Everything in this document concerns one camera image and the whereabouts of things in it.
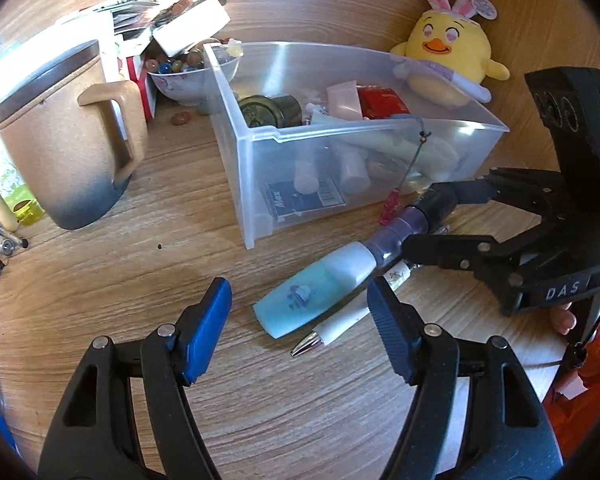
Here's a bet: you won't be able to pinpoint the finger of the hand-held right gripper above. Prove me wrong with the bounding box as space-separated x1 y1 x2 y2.
402 220 556 286
450 166 568 221

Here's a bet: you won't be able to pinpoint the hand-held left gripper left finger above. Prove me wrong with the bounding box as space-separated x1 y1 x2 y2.
37 276 233 480

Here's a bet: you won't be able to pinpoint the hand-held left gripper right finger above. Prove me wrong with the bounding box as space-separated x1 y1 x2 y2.
367 276 563 480

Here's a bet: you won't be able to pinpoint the dark tube black cap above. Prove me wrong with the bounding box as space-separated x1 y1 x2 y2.
365 182 458 273

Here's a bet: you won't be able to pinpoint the white pen silver tip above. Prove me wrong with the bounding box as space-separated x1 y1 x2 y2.
290 260 411 358

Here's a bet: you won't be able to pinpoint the light blue tube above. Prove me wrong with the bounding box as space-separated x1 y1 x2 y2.
252 241 378 339

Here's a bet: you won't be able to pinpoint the clear plastic bin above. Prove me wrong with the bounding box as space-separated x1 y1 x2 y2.
202 41 511 250

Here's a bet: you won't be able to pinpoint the person's right hand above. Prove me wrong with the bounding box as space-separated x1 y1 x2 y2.
550 305 578 336

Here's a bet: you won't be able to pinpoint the red tassel pendant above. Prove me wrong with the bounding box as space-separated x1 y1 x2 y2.
379 117 433 226

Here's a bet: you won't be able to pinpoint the long white tube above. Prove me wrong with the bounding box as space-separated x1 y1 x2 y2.
310 112 468 181

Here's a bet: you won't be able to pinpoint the small white bottle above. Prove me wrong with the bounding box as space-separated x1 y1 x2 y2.
330 140 371 193
294 147 321 195

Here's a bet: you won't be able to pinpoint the yellow chick plush toy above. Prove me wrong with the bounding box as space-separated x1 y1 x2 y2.
390 0 511 106

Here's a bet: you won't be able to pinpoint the red paper packet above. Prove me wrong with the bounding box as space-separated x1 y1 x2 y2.
357 87 411 120

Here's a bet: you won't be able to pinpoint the blue staple box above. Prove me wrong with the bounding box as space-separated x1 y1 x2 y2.
262 177 346 221

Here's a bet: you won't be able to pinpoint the pink tube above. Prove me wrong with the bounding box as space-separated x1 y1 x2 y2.
326 80 365 122

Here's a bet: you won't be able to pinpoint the black silver pens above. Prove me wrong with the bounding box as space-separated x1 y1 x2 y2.
0 212 31 253

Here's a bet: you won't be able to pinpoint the yellow green bottle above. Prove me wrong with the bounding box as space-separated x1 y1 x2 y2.
0 155 46 228

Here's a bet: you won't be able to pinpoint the brown mug with lid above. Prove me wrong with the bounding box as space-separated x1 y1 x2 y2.
0 40 148 231

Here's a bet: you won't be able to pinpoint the bowl of beads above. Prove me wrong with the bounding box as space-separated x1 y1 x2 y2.
146 42 241 106

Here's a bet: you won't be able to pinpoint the red white box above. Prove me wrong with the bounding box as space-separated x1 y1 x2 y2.
117 55 158 121

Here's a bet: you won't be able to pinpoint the stack of books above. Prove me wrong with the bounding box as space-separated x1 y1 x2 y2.
55 0 158 61

